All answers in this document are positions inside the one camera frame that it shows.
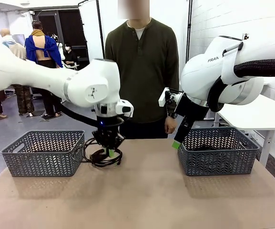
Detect mannequin with blue garment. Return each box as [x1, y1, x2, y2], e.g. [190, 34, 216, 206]
[24, 20, 64, 119]

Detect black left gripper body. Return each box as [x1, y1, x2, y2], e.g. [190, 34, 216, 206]
[92, 115, 125, 150]

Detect grey plastic lattice basket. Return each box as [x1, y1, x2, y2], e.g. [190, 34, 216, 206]
[176, 126, 261, 177]
[0, 130, 86, 177]

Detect person's left forearm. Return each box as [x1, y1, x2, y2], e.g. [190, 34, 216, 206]
[166, 104, 179, 115]

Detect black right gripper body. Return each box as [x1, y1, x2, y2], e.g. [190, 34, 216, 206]
[175, 94, 208, 125]

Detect white mannequin torso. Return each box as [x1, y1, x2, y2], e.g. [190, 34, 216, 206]
[52, 33, 66, 60]

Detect mannequin with beige sweater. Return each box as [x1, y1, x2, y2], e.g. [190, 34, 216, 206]
[0, 28, 35, 115]

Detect white side table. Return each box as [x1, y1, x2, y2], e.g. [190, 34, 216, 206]
[206, 82, 275, 167]

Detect black room divider panels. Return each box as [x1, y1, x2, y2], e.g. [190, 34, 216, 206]
[33, 9, 94, 70]

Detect person in olive sweater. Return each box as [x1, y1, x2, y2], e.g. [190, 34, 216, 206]
[104, 0, 180, 140]

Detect background person with mask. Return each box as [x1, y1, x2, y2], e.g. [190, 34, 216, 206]
[64, 42, 80, 70]

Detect person's left hand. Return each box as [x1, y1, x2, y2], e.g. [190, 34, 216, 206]
[164, 116, 178, 135]

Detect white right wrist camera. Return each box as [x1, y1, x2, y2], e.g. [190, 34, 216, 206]
[158, 87, 184, 108]

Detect black cable with tape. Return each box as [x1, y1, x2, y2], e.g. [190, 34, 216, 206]
[193, 145, 223, 152]

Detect black light stand pole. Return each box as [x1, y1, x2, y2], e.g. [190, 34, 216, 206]
[77, 0, 106, 60]
[185, 0, 193, 59]

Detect white backdrop panel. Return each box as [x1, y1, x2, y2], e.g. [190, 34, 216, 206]
[78, 0, 192, 105]

